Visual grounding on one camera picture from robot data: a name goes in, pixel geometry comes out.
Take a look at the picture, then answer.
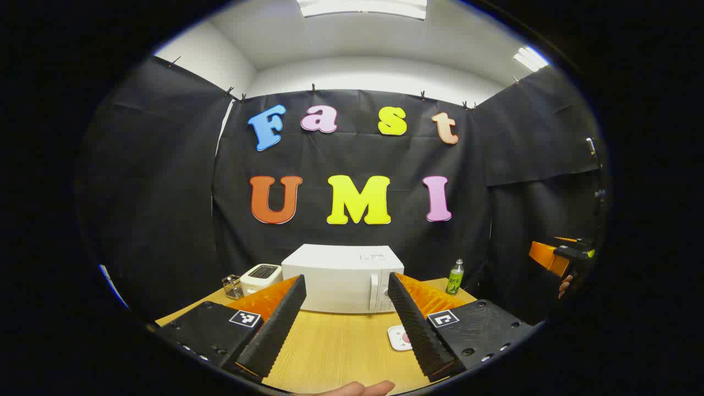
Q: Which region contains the green drink bottle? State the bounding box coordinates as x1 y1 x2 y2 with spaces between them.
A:
445 259 465 296

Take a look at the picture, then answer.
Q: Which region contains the metal wire rack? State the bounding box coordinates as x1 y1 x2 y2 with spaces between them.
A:
222 274 244 300

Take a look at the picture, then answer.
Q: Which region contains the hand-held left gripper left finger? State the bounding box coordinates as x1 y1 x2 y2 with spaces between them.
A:
156 274 307 381

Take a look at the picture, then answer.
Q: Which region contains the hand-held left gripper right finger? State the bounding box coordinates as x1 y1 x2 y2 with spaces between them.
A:
388 271 535 383

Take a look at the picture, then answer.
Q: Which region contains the white microwave oven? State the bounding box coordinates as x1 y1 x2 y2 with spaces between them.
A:
281 244 405 315

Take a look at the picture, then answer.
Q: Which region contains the small ceiling light panel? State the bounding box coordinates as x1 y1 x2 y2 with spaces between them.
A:
514 46 549 72

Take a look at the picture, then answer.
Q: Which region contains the long ceiling light panel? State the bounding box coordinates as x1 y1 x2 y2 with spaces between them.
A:
297 0 428 20

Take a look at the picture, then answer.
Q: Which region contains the black backdrop cloth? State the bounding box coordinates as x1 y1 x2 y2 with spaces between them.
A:
77 55 608 325

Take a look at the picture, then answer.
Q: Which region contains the white square plate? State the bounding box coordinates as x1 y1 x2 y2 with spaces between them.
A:
387 324 414 352

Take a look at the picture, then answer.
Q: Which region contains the white toaster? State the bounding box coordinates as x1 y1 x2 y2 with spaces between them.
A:
240 263 283 296

